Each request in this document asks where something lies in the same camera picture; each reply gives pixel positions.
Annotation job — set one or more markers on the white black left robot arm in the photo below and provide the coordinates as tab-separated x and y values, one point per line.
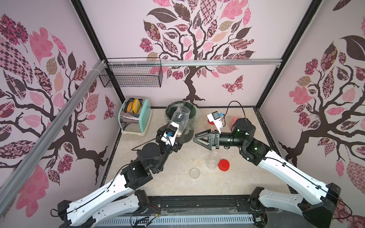
122	195

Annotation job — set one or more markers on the clear plastic bin liner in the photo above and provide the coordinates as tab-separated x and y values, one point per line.
195	116

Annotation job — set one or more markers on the back aluminium rail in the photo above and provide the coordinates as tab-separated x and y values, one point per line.
194	63

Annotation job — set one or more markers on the black wire basket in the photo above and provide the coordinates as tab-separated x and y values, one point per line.
132	72

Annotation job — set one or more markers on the aluminium rail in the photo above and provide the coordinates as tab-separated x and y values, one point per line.
12	186
194	63

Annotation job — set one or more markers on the clear jar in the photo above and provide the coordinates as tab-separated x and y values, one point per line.
181	117

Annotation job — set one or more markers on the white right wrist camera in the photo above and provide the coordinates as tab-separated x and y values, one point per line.
216	118

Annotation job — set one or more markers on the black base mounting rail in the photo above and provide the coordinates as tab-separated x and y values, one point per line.
199	203

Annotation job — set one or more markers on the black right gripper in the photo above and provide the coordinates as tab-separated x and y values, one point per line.
215	138

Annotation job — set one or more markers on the white slotted cable duct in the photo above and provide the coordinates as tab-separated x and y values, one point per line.
176	221

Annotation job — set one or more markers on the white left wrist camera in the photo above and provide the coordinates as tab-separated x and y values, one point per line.
170	134

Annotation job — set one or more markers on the black trash bin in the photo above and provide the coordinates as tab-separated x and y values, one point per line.
185	138

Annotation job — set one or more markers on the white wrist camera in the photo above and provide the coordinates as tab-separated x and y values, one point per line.
216	118
170	134

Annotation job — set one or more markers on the pink plastic cup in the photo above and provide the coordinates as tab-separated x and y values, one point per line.
233	120

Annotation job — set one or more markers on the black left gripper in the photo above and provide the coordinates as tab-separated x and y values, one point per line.
176	146

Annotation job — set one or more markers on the oatmeal jar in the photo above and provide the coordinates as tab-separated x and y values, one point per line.
213	160

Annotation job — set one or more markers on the mint green toaster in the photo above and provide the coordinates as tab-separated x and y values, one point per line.
135	124

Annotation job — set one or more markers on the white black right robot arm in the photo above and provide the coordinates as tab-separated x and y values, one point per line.
314	200

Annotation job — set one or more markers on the left aluminium rail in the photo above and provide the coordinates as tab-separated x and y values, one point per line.
12	186

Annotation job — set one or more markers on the yellow toast slice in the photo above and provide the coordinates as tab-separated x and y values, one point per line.
136	106

